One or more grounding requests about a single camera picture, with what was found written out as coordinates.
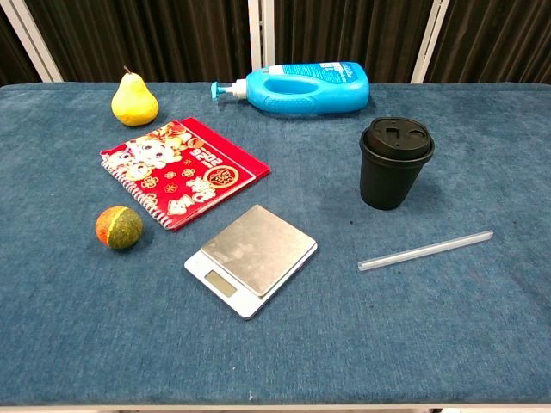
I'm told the translucent white straw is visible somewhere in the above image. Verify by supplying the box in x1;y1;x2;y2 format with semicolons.
357;230;495;273

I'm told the black cup with lid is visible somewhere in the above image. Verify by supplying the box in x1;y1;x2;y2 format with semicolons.
359;116;436;212

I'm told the white digital kitchen scale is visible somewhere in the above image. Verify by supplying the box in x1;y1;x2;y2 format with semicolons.
183;204;319;321

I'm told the red spiral desk calendar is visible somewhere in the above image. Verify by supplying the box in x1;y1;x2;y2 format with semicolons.
99;116;272;232

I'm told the blue pump detergent bottle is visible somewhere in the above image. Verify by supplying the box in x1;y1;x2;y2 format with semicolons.
210;61;371;115

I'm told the blue velvet table cloth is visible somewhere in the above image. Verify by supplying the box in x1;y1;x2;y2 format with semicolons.
0;81;551;406

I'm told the orange and green ball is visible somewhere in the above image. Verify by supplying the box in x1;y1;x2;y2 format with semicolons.
95;206;144;250

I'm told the yellow pear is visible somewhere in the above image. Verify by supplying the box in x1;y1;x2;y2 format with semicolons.
110;65;160;127

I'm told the dark pleated curtain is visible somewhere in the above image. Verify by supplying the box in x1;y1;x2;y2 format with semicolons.
0;0;551;87

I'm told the white vertical frame post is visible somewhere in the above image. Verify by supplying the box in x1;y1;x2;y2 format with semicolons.
247;0;276;71

